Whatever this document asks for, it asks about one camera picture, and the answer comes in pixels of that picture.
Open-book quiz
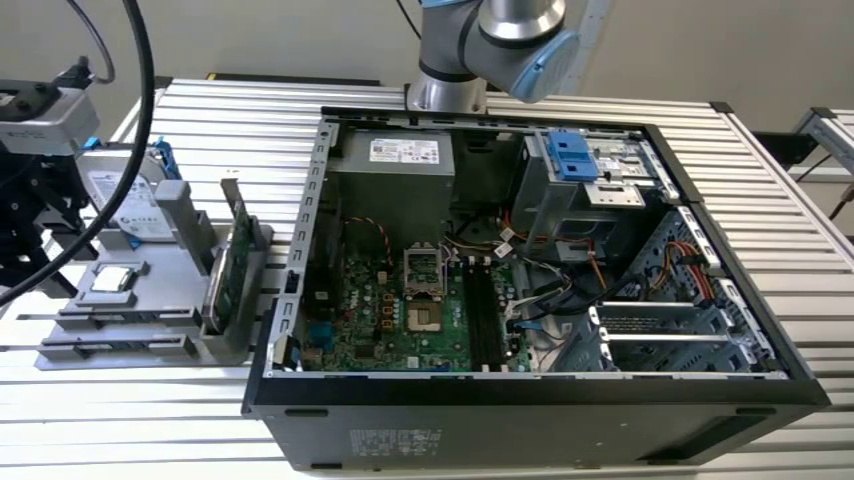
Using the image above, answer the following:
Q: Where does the RAM stick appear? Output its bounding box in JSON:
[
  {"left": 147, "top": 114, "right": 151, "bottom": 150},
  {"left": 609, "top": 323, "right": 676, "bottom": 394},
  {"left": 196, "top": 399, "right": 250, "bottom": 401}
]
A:
[
  {"left": 44, "top": 340, "right": 190, "bottom": 353},
  {"left": 62, "top": 310, "right": 200, "bottom": 323}
]

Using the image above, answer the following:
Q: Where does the black RAM slot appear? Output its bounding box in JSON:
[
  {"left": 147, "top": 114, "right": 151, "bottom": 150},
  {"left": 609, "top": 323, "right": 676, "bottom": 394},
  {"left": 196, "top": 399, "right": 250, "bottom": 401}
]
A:
[
  {"left": 463, "top": 257, "right": 487, "bottom": 374},
  {"left": 471, "top": 257, "right": 495, "bottom": 374},
  {"left": 479, "top": 257, "right": 505, "bottom": 374}
]

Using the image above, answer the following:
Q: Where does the hard disk in blue carrier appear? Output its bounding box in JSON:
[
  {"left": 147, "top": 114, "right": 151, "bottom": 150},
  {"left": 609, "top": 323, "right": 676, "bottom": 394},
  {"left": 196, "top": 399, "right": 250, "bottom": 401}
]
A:
[{"left": 74, "top": 134, "right": 183, "bottom": 252}]

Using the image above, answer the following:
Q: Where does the silver CPU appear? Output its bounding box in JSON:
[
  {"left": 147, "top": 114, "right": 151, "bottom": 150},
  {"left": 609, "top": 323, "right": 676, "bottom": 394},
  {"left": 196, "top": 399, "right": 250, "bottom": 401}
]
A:
[{"left": 90, "top": 267, "right": 140, "bottom": 295}]

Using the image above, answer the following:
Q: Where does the grey parts rack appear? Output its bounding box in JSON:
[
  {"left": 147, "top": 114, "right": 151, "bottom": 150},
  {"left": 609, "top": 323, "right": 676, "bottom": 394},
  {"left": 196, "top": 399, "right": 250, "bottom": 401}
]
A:
[{"left": 34, "top": 179, "right": 277, "bottom": 372}]

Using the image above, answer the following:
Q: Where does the graphics card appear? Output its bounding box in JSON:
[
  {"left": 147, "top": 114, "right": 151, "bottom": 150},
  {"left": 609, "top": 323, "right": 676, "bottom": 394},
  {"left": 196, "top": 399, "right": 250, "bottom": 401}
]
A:
[{"left": 199, "top": 177, "right": 263, "bottom": 337}]

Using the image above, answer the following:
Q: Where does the blue expansion slot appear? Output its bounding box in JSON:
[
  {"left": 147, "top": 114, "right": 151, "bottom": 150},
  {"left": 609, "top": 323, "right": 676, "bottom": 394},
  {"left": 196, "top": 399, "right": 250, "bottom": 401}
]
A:
[{"left": 306, "top": 322, "right": 335, "bottom": 350}]

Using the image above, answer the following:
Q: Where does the grey power supply unit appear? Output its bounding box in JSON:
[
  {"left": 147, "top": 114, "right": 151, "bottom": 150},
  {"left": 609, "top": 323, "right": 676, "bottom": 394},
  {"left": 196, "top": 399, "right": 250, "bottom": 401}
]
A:
[{"left": 325, "top": 128, "right": 459, "bottom": 242}]

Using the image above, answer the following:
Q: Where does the green motherboard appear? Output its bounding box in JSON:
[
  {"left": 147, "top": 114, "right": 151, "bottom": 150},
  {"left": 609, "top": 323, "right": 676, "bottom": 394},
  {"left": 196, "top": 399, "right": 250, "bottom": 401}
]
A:
[{"left": 298, "top": 214, "right": 535, "bottom": 374}]

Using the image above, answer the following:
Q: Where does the metal socket cover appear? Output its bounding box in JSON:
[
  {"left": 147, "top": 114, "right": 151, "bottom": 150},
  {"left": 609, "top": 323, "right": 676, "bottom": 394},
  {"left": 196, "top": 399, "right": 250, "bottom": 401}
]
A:
[{"left": 403, "top": 241, "right": 447, "bottom": 299}]

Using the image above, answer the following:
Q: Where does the CPU socket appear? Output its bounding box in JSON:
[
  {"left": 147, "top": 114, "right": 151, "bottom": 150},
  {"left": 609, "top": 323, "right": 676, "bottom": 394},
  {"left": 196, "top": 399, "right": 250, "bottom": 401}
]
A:
[{"left": 405, "top": 295, "right": 447, "bottom": 336}]

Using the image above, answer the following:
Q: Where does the black open PC case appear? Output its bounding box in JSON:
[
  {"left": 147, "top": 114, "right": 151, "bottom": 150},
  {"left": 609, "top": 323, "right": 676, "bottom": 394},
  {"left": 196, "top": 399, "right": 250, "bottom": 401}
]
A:
[{"left": 240, "top": 104, "right": 833, "bottom": 474}]

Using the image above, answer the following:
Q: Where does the blue plastic drive latch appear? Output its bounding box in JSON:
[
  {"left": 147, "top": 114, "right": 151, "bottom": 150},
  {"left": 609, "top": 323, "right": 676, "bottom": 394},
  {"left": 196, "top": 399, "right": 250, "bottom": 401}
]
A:
[{"left": 543, "top": 132, "right": 597, "bottom": 182}]

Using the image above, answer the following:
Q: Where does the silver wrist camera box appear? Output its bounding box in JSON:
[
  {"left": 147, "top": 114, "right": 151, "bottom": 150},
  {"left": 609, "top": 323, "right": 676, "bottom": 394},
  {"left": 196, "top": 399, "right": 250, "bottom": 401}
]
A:
[{"left": 0, "top": 85, "right": 103, "bottom": 157}]

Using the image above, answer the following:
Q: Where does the thin camera cable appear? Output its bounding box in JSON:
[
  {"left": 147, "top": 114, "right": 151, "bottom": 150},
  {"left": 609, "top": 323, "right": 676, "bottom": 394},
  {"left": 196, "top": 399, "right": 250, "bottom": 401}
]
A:
[{"left": 56, "top": 0, "right": 119, "bottom": 90}]

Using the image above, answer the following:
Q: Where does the thick black camera cable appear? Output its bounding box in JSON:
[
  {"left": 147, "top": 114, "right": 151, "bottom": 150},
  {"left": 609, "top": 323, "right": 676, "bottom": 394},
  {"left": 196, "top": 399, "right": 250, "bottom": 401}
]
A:
[{"left": 0, "top": 0, "right": 160, "bottom": 307}]

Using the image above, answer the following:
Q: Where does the red black twisted wire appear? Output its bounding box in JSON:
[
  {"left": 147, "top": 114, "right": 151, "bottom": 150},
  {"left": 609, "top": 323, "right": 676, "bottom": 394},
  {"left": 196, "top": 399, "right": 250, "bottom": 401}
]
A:
[{"left": 343, "top": 215, "right": 397, "bottom": 267}]

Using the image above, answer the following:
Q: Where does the multicoloured tagged wire bundle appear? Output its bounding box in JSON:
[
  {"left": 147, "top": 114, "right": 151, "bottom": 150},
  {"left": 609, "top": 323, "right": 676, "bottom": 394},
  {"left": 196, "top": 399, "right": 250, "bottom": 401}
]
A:
[{"left": 443, "top": 227, "right": 519, "bottom": 261}]

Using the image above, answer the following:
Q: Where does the black data cable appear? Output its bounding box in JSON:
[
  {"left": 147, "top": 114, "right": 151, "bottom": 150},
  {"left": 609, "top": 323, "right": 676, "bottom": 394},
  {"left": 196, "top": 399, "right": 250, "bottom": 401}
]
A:
[{"left": 519, "top": 272, "right": 642, "bottom": 321}]

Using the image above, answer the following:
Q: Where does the thin orange wire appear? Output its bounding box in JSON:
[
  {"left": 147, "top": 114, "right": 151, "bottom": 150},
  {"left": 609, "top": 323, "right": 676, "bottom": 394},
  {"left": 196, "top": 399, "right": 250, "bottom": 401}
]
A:
[{"left": 585, "top": 238, "right": 610, "bottom": 290}]

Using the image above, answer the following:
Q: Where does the orange red wire bundle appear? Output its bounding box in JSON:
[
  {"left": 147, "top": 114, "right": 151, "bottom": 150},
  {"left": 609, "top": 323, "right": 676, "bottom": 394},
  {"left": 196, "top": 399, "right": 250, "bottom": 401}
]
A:
[{"left": 650, "top": 239, "right": 730, "bottom": 307}]

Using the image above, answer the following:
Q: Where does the aluminium frame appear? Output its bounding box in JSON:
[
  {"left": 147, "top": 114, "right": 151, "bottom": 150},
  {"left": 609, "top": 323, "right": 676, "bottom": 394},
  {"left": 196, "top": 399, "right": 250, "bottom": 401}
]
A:
[{"left": 790, "top": 105, "right": 854, "bottom": 181}]

